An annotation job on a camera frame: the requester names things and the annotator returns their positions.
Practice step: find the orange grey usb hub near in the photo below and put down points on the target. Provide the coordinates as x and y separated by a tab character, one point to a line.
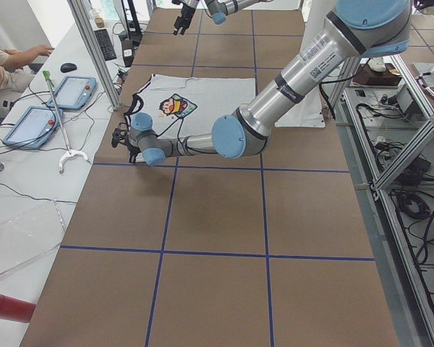
121	77

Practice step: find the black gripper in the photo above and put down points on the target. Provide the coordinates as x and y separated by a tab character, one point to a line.
132	155
185	13

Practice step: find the clear plastic bag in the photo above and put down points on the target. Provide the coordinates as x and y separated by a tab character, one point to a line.
29	237

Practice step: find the grey cartoon print t-shirt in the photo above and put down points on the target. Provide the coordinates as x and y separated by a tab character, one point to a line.
177	114

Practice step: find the aluminium frame post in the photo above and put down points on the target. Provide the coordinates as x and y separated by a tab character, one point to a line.
82	21

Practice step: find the blue teach pendant far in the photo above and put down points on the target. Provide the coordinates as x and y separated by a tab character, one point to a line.
73	92

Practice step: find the blue teach pendant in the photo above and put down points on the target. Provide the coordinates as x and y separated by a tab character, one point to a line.
73	92
33	129

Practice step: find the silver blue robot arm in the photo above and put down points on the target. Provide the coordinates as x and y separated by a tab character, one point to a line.
218	11
362	29

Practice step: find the black computer mouse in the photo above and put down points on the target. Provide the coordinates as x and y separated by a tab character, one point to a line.
68	67

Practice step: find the white reacher grabber stick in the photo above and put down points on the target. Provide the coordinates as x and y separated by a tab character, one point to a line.
70	152

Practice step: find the black keyboard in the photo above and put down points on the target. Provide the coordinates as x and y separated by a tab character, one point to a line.
105	44

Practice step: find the seated person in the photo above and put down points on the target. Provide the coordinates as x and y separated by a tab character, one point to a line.
13	81

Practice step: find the blue teach pendant near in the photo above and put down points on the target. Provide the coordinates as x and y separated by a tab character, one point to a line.
33	129

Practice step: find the red bottle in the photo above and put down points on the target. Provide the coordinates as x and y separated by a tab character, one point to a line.
15	310

